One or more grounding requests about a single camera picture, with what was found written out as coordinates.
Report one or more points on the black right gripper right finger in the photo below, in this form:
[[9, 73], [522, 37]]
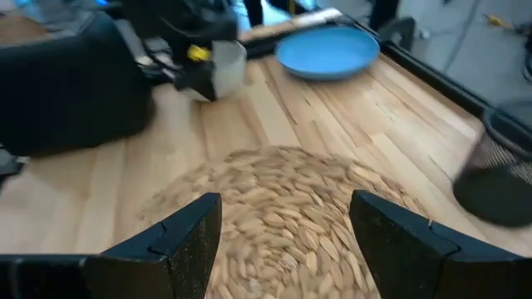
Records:
[[407, 257]]

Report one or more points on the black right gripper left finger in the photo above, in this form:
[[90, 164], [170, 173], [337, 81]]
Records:
[[174, 257]]

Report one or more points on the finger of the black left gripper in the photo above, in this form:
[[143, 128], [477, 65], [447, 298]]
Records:
[[195, 81]]

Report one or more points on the white bowl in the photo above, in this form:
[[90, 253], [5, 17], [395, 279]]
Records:
[[230, 66]]

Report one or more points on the blue plate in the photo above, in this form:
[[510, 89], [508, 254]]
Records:
[[328, 54]]

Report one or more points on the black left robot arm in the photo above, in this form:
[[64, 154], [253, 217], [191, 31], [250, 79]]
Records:
[[145, 16]]

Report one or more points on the yellow tag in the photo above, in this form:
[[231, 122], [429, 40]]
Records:
[[198, 53]]

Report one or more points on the black mesh cup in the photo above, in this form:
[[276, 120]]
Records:
[[494, 178]]

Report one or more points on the round woven placemat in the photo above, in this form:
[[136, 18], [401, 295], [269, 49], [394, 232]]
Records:
[[282, 207]]

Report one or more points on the black toaster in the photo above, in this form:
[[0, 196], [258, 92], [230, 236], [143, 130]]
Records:
[[70, 91]]

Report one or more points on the small yellow object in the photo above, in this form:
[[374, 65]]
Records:
[[496, 21]]

